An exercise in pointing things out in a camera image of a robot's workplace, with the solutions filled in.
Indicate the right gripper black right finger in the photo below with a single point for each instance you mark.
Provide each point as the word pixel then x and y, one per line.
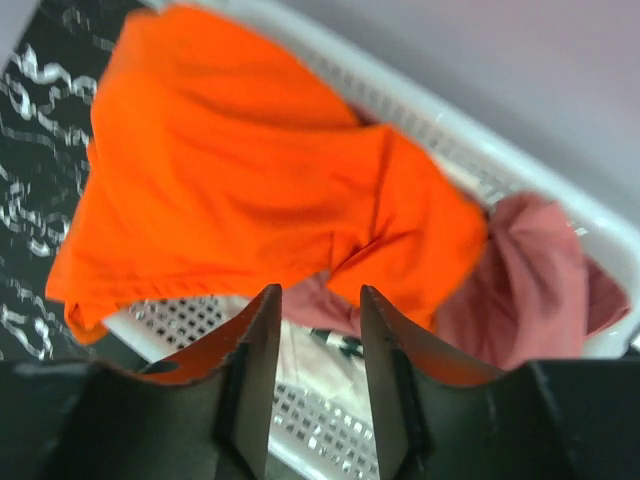
pixel 440 414

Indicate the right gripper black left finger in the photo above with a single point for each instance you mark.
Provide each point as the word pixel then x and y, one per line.
pixel 202 413

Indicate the orange t-shirt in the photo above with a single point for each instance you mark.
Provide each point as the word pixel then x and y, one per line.
pixel 219 165

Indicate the white printed t-shirt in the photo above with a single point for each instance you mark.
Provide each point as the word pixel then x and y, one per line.
pixel 320 349

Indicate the dusty pink t-shirt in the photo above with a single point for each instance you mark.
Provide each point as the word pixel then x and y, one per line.
pixel 534 293

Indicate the white plastic laundry basket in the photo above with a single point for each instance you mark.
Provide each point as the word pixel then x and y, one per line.
pixel 312 437

